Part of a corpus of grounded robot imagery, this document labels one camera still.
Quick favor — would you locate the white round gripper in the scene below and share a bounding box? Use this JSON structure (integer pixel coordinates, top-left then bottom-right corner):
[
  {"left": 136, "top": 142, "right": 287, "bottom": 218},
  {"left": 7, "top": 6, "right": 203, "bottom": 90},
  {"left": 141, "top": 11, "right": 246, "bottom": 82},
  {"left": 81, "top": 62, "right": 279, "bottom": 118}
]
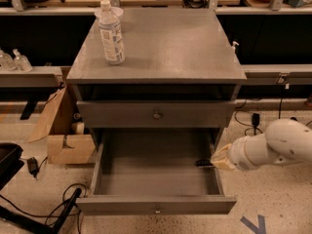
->
[{"left": 211, "top": 136, "right": 253, "bottom": 172}]

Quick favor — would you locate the dark rxbar chocolate bar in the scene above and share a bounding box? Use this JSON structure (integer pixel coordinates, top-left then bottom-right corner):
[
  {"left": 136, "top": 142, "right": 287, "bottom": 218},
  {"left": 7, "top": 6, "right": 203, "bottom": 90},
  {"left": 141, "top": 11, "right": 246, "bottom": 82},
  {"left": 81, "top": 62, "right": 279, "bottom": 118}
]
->
[{"left": 195, "top": 159, "right": 213, "bottom": 168}]

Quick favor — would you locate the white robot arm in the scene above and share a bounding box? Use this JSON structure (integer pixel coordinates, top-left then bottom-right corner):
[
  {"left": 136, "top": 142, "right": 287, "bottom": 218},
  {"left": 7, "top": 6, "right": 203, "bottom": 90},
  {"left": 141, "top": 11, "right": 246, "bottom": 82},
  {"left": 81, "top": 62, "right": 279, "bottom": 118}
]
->
[{"left": 210, "top": 119, "right": 312, "bottom": 172}]

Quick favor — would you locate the grey wooden drawer cabinet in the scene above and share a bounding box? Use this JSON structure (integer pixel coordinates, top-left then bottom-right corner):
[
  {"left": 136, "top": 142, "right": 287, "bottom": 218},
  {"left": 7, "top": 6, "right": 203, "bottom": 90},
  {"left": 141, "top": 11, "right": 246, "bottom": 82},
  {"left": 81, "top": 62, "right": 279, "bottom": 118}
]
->
[{"left": 65, "top": 7, "right": 248, "bottom": 216}]

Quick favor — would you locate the open grey middle drawer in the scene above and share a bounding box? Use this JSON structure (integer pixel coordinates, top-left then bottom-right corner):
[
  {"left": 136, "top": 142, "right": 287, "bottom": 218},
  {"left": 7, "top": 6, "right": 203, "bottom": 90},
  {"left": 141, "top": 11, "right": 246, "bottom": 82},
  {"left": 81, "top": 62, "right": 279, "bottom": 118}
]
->
[{"left": 77, "top": 129, "right": 236, "bottom": 215}]

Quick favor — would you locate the closed grey top drawer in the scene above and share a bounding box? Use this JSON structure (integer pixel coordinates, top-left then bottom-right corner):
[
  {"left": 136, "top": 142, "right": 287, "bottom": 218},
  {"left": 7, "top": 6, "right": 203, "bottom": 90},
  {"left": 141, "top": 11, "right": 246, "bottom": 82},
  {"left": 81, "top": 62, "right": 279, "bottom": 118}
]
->
[{"left": 77, "top": 100, "right": 235, "bottom": 128}]

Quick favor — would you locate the black power adapter right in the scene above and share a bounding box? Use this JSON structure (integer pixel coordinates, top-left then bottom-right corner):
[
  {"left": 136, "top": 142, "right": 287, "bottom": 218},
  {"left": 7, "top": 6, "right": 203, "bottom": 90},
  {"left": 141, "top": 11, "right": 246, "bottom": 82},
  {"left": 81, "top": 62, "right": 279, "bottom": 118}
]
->
[{"left": 252, "top": 113, "right": 260, "bottom": 128}]

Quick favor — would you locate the black power adapter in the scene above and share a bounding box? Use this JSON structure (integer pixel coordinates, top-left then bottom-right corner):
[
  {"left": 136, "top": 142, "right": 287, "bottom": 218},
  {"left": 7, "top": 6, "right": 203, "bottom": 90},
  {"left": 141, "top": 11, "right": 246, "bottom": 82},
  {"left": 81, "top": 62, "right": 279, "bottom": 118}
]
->
[
  {"left": 27, "top": 157, "right": 39, "bottom": 176},
  {"left": 252, "top": 113, "right": 260, "bottom": 128}
]

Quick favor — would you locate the small white pump bottle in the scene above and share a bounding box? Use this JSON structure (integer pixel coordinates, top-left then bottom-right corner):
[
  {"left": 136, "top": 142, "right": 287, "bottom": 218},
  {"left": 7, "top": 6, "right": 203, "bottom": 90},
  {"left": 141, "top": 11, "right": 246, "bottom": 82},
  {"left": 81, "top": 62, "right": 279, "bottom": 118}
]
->
[{"left": 231, "top": 41, "right": 240, "bottom": 53}]

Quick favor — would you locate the brown cardboard box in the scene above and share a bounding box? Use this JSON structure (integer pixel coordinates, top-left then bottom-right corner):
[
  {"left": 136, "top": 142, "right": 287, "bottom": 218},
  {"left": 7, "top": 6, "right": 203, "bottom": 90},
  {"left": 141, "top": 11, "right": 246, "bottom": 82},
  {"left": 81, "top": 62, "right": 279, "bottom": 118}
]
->
[{"left": 28, "top": 87, "right": 96, "bottom": 165}]

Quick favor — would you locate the clear plastic water bottle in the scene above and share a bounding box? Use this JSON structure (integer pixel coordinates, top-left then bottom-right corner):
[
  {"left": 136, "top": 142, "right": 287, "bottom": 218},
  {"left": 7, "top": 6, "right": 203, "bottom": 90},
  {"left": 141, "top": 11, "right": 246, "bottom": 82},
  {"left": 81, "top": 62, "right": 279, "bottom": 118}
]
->
[{"left": 96, "top": 0, "right": 125, "bottom": 64}]

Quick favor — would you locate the black power adapter left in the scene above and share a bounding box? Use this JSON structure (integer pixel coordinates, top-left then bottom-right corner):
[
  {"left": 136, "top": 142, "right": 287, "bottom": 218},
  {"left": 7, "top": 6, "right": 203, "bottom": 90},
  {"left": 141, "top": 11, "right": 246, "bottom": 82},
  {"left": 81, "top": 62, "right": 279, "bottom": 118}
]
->
[{"left": 27, "top": 157, "right": 39, "bottom": 176}]

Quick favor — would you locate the black bin at left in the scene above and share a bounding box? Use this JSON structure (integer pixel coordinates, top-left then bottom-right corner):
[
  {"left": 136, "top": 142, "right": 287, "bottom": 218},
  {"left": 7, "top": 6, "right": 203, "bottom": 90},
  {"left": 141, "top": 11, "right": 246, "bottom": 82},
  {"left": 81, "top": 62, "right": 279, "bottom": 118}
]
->
[{"left": 0, "top": 142, "right": 23, "bottom": 190}]

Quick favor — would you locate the black floor stand leg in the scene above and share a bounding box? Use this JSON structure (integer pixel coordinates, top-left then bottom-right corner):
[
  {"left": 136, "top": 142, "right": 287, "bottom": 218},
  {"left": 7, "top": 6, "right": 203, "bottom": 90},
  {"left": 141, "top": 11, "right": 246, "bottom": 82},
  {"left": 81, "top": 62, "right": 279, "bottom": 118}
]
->
[{"left": 0, "top": 188, "right": 82, "bottom": 234}]

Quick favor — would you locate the clear sanitizer pump bottle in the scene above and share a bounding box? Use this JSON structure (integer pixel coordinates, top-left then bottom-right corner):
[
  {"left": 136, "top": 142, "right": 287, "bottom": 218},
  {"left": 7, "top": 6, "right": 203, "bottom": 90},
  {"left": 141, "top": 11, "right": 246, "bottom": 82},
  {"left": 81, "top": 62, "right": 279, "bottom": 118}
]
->
[{"left": 13, "top": 49, "right": 32, "bottom": 72}]

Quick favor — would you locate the black floor cable right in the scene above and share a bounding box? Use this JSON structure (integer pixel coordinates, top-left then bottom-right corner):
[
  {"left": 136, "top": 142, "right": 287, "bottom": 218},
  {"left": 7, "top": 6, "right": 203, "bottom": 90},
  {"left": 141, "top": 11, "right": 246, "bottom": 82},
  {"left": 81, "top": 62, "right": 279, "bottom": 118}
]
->
[{"left": 233, "top": 81, "right": 312, "bottom": 137}]

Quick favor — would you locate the black floor cable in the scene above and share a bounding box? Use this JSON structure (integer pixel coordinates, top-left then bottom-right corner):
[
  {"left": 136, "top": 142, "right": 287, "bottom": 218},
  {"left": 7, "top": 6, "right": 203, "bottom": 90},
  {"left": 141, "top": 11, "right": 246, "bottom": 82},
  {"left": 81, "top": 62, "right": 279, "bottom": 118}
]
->
[
  {"left": 0, "top": 182, "right": 88, "bottom": 234},
  {"left": 233, "top": 81, "right": 312, "bottom": 137}
]

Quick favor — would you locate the black floor cable left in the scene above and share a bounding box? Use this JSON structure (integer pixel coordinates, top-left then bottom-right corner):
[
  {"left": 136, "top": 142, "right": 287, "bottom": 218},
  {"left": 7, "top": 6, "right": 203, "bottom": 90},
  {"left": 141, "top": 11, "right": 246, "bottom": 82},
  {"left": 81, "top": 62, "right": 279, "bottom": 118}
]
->
[{"left": 0, "top": 182, "right": 88, "bottom": 234}]

